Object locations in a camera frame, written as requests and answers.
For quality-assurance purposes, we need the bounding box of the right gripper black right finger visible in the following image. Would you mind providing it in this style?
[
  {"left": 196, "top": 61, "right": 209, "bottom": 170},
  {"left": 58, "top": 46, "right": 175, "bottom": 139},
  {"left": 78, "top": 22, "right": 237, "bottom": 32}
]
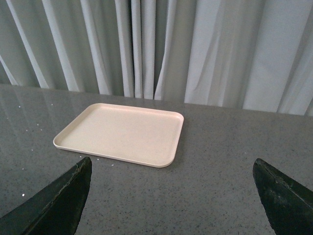
[{"left": 253, "top": 158, "right": 313, "bottom": 235}]

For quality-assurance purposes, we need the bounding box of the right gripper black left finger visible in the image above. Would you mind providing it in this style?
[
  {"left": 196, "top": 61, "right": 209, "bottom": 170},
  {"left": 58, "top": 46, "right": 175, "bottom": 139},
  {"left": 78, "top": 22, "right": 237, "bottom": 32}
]
[{"left": 0, "top": 157, "right": 92, "bottom": 235}]

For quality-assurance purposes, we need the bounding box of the beige rectangular plastic tray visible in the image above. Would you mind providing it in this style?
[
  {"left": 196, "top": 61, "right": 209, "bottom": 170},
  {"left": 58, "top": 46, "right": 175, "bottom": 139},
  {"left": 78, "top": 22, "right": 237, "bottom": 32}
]
[{"left": 53, "top": 103, "right": 184, "bottom": 168}]

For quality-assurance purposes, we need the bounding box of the grey-white pleated curtain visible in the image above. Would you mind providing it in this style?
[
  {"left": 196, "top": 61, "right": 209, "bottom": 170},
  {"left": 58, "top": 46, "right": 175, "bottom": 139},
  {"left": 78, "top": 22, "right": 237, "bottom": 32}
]
[{"left": 0, "top": 0, "right": 313, "bottom": 116}]

